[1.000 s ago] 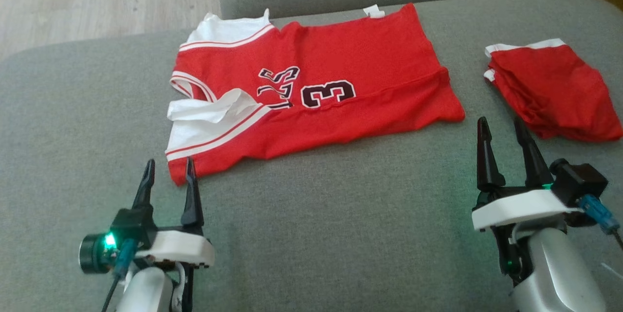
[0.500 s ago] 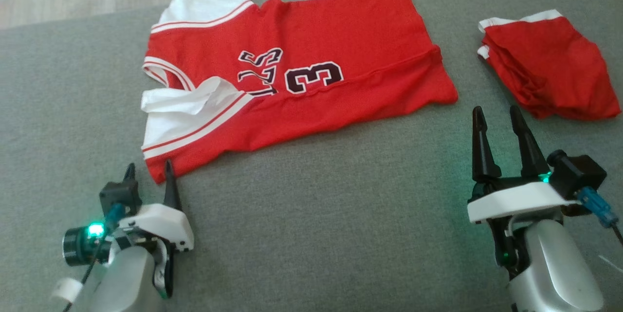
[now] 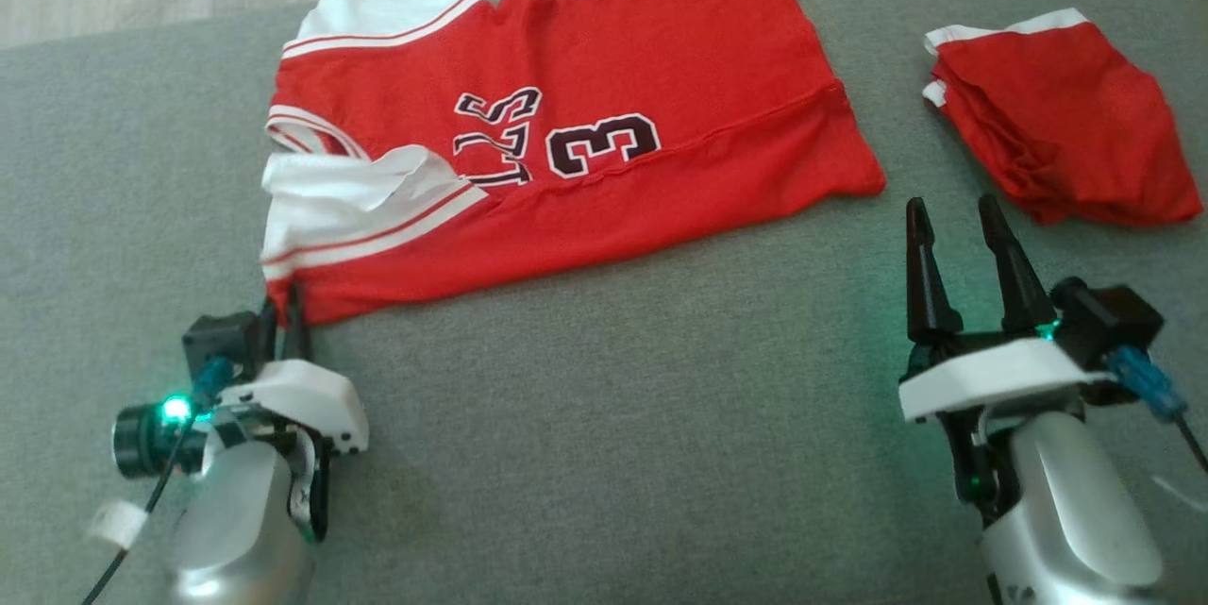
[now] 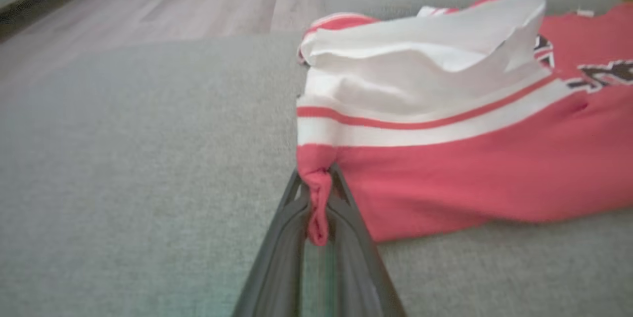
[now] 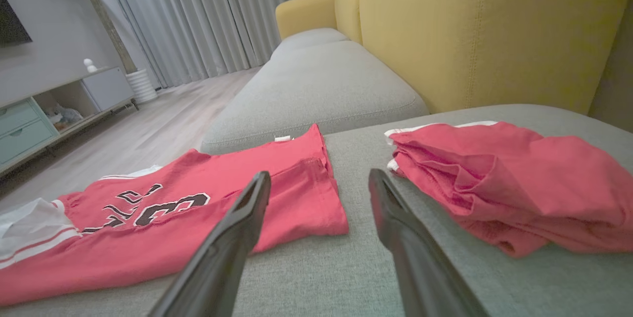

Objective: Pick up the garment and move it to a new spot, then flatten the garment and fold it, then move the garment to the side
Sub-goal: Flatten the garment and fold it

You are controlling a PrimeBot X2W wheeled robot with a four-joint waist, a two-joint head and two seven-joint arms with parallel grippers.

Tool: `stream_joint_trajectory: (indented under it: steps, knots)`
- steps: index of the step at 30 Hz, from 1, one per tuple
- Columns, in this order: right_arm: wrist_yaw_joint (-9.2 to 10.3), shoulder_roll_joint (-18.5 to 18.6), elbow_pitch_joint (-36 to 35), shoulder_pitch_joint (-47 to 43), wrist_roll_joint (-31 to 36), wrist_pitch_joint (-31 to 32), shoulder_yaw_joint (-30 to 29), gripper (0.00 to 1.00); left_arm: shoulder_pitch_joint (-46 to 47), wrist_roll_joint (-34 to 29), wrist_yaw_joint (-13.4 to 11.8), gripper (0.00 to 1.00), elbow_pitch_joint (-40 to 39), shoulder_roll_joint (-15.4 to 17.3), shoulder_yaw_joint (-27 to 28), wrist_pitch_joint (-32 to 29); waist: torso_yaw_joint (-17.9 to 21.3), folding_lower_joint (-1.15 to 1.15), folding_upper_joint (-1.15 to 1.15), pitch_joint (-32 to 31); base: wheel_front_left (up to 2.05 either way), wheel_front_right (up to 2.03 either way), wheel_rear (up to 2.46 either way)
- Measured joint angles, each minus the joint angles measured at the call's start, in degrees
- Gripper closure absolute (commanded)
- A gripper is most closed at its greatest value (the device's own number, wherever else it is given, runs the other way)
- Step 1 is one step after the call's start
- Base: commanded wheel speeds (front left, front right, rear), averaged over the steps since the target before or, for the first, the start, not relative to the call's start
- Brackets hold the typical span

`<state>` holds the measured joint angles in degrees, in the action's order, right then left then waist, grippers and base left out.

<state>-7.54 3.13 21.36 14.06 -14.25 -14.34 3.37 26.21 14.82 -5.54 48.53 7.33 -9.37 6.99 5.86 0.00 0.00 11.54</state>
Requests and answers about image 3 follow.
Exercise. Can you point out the grey sofa seat cushion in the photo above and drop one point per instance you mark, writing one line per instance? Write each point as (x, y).
(613, 445)

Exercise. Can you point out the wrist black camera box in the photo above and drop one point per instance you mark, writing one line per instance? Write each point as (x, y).
(1109, 317)
(219, 339)

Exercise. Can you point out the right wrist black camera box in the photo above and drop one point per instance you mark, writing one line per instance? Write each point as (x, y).
(1109, 317)

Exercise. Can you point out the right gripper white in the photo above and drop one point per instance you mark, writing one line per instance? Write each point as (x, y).
(991, 374)

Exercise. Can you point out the red and white Bulls jersey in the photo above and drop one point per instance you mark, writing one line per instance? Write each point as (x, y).
(661, 67)

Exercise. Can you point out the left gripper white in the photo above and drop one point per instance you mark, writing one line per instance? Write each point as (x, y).
(302, 397)

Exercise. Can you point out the red Bulls shorts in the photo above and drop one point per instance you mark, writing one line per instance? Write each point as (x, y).
(1066, 124)

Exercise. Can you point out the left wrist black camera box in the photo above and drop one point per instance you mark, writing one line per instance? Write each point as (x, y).
(219, 339)

